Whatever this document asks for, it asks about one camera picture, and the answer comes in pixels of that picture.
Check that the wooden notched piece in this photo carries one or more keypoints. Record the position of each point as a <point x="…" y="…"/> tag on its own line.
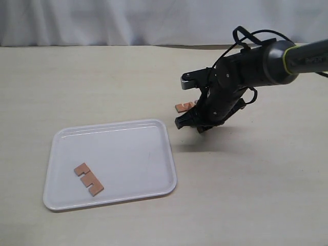
<point x="89" y="180"/>
<point x="181" y="108"/>

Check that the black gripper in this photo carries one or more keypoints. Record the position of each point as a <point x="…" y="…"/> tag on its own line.
<point x="222" y="88"/>

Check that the white backdrop cloth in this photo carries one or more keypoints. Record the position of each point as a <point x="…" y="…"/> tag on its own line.
<point x="129" y="23"/>

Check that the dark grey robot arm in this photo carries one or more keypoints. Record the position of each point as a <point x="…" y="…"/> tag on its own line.
<point x="276" y="62"/>

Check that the white plastic tray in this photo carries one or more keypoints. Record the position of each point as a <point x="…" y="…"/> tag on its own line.
<point x="132" y="160"/>

